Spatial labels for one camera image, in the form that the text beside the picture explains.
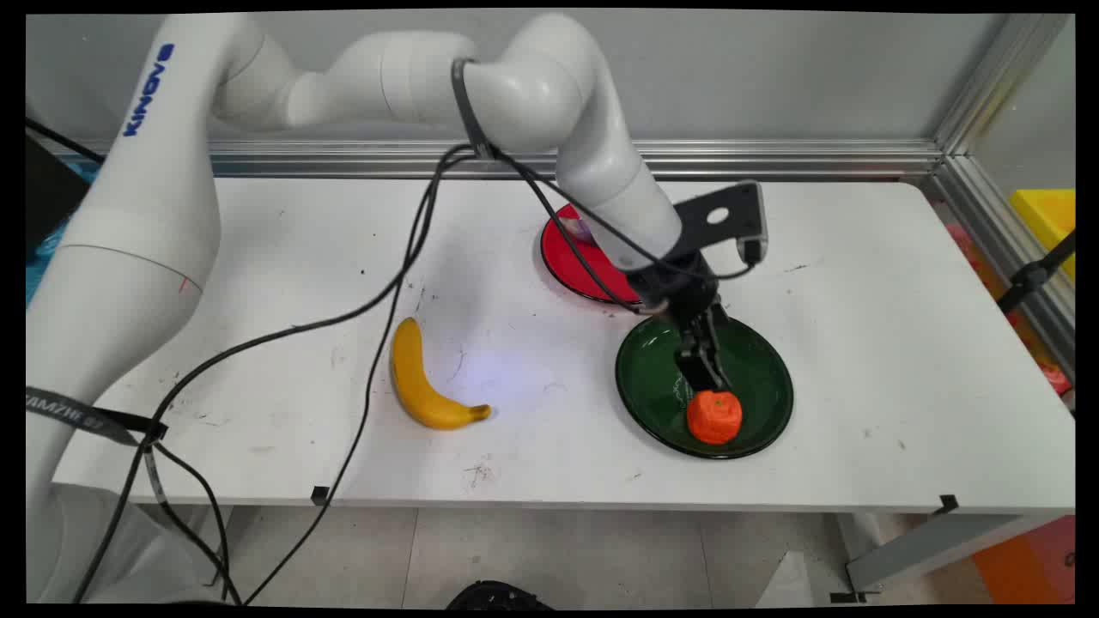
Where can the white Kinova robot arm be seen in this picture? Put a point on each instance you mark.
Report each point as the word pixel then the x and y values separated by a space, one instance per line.
pixel 129 257

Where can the long aluminium frame rail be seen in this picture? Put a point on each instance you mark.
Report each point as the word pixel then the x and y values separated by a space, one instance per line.
pixel 773 158

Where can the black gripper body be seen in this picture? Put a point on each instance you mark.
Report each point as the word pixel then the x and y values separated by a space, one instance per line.
pixel 678 283

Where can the purple toy eggplant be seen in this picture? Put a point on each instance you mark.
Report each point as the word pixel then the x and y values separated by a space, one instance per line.
pixel 579 230

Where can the orange toy tangerine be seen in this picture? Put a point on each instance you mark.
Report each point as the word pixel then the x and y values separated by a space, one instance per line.
pixel 714 416

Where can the black round floor object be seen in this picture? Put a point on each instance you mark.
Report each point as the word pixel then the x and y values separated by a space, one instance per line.
pixel 498 596

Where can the black tape marker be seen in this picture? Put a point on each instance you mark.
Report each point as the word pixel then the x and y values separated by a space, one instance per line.
pixel 319 495
pixel 948 504

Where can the orange box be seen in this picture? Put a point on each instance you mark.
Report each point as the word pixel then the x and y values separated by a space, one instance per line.
pixel 1030 566

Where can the red plate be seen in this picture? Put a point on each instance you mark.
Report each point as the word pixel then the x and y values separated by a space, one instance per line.
pixel 584 270

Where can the yellow toy banana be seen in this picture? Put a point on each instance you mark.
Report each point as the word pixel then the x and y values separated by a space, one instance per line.
pixel 412 378

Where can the grey table leg brace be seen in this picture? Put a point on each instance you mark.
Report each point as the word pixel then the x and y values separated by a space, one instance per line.
pixel 927 549

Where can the small red object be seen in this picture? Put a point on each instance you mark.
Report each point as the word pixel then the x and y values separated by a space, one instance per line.
pixel 1054 378

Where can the aluminium frame side rail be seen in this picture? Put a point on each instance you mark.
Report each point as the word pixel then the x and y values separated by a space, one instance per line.
pixel 987 172

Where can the yellow bin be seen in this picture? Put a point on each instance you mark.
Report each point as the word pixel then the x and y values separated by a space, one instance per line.
pixel 1052 215

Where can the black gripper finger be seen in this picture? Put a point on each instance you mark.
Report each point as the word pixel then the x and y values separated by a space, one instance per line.
pixel 718 326
pixel 697 365

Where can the black monitor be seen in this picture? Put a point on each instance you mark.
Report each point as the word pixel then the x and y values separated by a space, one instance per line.
pixel 47 197

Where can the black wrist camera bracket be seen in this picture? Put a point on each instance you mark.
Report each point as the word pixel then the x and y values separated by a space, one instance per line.
pixel 719 215

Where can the black clamp stand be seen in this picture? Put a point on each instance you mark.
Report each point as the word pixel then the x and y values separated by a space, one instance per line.
pixel 1030 276

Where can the green plate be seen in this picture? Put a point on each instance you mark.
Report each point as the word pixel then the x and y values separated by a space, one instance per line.
pixel 755 378

